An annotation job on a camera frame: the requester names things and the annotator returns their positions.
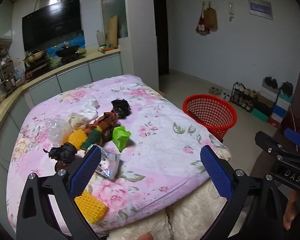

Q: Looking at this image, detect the cream mesh net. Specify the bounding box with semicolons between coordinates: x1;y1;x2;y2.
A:
68;113;89;130

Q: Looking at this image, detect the person's right hand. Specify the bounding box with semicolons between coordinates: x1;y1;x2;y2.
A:
283;190;299;230

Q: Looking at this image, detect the metal spice rack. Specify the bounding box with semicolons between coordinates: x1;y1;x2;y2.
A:
0;47;28;88

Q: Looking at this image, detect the green plastic bag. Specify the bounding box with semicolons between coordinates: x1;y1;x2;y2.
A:
112;126;131;152

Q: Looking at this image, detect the black gas stove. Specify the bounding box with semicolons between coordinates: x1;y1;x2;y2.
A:
25;54;87;73

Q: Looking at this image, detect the dark brown furniture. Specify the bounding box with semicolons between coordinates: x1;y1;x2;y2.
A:
277;30;300;153

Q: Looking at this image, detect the grey electrical panel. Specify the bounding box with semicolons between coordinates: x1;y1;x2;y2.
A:
247;0;274;21

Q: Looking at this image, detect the dark door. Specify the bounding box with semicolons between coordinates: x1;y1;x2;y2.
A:
152;0;169;77

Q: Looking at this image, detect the clear plastic bag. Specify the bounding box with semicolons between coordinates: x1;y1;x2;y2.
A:
44;118;74;144

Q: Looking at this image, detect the black wok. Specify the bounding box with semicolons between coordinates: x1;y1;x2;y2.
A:
55;44;80;58

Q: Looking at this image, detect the red hanging bag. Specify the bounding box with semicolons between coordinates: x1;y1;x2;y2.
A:
195;4;211;35

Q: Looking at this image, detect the pair of black shoes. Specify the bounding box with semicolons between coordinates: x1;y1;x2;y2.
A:
264;77;278;88
280;81;294;97

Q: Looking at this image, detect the stack of shoe boxes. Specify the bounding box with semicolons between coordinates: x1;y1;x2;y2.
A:
251;79;294;130

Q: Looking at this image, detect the dark brown crumpled wrapper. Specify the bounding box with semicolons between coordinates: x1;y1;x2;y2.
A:
43;142;78;172

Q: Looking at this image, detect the golden pan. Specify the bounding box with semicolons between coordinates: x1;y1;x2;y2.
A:
23;50;47;64

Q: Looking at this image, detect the pink floral blanket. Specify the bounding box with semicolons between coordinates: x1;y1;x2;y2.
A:
6;74;232;233

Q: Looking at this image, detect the red plastic basket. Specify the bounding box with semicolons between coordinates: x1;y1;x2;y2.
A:
183;94;238;141

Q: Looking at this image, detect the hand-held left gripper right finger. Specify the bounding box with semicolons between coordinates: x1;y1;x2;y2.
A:
200;145;290;240

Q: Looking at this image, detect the lemon yellow foam net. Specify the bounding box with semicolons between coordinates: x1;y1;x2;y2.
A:
74;190;109;225

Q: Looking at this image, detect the beige kitchen counter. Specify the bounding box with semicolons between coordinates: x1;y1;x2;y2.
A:
0;47;123;170

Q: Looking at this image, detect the black range hood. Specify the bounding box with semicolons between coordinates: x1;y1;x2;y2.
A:
22;0;82;52

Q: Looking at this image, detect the orange-yellow foam net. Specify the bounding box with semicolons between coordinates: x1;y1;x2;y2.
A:
66;129;88;148

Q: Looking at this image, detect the silver cartoon snack packet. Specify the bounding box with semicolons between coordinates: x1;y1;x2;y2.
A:
94;146;122;180

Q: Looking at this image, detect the fluffy white blanket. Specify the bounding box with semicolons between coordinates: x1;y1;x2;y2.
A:
107;180;248;240

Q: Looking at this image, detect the frosted glass partition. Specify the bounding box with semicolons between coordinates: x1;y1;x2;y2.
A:
100;0;129;39

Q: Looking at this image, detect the white plastic bottle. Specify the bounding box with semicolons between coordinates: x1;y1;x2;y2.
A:
96;30;105;47

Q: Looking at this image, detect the black plastic bag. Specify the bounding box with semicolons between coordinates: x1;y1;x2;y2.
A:
111;99;131;117

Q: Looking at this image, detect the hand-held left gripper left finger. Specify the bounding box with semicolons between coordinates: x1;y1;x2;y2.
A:
16;145;102;240

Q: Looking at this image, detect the black shoe rack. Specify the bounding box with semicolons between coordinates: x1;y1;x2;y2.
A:
231;81;259;113

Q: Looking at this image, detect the pale wall cabinet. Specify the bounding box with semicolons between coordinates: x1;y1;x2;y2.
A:
0;0;14;40

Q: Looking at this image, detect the wooden cutting board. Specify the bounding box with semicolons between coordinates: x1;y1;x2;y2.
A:
107;15;119;47

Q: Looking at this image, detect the row of assorted shoes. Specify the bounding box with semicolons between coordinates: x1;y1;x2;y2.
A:
234;83;258;112

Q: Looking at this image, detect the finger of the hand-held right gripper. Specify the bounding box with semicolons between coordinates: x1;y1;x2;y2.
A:
254;131;300;161
284;128;300;153

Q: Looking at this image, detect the white intercom phone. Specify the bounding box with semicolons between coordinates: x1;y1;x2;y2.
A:
227;2;235;22

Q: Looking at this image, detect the white plastic bag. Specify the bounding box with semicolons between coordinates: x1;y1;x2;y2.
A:
79;97;101;120

